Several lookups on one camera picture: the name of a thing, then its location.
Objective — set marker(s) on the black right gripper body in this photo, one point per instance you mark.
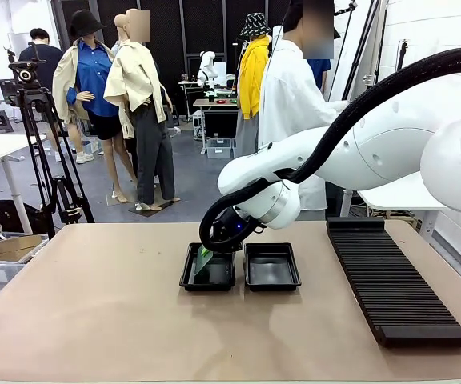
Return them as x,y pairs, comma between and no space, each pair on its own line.
227,232

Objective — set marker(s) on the green circuit board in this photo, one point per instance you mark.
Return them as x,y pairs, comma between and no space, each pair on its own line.
199,269

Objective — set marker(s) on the black ESD tray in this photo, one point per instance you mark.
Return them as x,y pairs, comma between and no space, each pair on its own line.
214,276
272,266

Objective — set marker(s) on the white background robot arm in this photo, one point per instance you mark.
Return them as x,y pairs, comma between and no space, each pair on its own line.
206,66

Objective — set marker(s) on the clear storage box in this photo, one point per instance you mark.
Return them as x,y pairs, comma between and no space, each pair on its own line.
219,149

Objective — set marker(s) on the background desk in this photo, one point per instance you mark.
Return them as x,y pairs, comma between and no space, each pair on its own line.
214,116

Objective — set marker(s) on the person in white shirt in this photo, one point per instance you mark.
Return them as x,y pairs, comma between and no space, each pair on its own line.
286,100

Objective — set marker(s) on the mannequin in yellow hoodie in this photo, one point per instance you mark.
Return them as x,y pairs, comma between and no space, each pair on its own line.
252,80

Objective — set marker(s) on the mannequin in cream jacket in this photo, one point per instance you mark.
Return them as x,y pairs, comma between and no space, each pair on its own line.
138,92

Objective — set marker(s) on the black slotted board rack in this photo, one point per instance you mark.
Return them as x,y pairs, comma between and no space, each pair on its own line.
390,280

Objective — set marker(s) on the white side table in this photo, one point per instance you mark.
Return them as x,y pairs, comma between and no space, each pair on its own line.
394,198

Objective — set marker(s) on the person in blue shirt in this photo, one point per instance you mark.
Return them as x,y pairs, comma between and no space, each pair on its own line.
318,74

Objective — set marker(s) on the cardboard box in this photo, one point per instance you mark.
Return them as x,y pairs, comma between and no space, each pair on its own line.
16,247

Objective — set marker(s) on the black bag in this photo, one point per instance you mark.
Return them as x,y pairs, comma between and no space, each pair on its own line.
8,216

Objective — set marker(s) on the mannequin in blue shirt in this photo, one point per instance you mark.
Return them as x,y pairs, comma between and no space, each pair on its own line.
92,80

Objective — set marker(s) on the patterned bucket hat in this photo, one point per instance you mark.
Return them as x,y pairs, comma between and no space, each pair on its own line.
255,25

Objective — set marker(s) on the thin black light stand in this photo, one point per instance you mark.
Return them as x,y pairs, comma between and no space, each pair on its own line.
402,54

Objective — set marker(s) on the black brimmed hat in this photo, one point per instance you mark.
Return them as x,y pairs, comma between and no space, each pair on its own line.
84,24

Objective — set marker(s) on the black camera tripod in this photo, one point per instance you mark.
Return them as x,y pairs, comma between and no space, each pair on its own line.
26,76

